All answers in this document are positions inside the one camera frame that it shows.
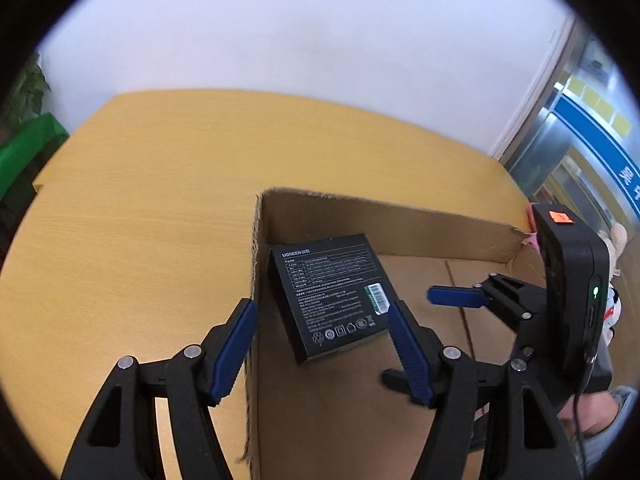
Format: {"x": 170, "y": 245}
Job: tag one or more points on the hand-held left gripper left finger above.
{"x": 235, "y": 355}

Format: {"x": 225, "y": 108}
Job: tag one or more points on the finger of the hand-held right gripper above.
{"x": 455, "y": 296}
{"x": 396, "y": 380}

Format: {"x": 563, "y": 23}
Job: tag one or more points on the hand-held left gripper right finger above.
{"x": 411, "y": 355}

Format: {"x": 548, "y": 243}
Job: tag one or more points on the brown cardboard box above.
{"x": 350, "y": 410}

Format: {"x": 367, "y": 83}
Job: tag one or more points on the wooden desktop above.
{"x": 150, "y": 210}

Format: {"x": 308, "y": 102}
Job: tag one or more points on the white and red plush toy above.
{"x": 611, "y": 310}

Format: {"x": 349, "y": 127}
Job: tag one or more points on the beige plush toy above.
{"x": 619, "y": 245}

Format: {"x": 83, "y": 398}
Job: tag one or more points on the pink plush toy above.
{"x": 534, "y": 242}

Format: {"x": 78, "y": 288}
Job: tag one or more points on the black product box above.
{"x": 335, "y": 300}

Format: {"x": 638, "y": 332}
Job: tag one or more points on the glass door with blue sign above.
{"x": 580, "y": 125}

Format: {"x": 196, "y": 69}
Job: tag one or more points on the green bench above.
{"x": 25, "y": 150}

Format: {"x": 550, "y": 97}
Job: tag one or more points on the green potted plant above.
{"x": 27, "y": 90}

